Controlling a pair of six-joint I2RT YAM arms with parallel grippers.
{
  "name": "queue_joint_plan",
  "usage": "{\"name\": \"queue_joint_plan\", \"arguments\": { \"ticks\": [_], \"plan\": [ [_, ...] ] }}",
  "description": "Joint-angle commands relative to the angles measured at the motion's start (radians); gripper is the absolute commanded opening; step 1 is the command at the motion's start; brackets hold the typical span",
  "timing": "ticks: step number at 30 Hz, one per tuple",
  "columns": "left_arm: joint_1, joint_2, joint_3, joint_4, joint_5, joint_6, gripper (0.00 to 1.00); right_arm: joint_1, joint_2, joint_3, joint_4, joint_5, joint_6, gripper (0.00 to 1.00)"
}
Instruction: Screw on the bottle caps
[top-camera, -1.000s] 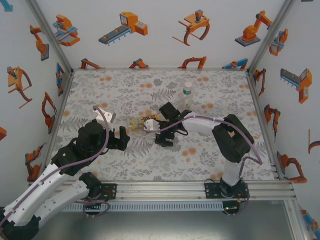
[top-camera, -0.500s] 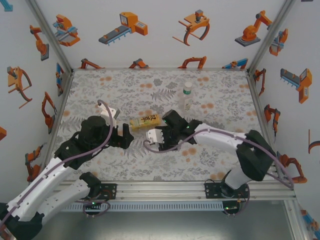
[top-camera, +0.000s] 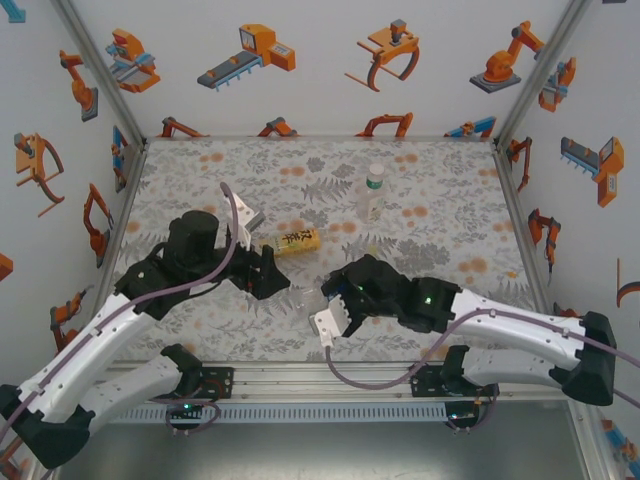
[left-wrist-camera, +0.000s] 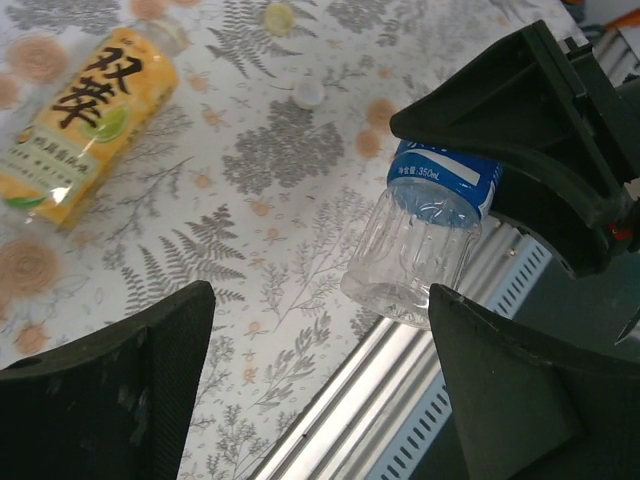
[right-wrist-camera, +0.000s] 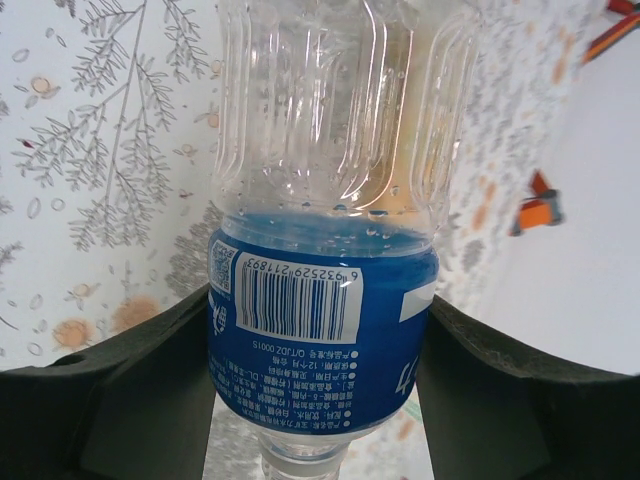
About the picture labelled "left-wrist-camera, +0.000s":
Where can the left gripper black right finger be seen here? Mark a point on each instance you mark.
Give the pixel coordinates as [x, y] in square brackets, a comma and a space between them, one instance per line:
[540, 410]

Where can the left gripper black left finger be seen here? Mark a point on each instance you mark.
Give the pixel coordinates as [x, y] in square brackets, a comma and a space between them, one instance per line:
[90, 410]

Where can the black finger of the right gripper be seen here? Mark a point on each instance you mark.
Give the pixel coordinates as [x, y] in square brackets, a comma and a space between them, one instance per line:
[565, 225]
[505, 105]

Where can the small blue label bottle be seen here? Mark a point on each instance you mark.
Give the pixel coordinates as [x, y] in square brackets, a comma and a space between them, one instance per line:
[415, 250]

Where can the small white bottle cap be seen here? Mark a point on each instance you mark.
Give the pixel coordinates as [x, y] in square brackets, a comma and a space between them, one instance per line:
[308, 92]

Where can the pale yellow bottle cap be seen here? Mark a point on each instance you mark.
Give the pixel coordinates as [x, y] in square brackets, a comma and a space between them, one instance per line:
[278, 18]

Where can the yellow label plastic bottle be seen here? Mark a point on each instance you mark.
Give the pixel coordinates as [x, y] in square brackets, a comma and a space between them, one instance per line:
[85, 125]

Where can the floral patterned tablecloth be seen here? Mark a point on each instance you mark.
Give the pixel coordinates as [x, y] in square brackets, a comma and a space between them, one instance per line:
[250, 250]

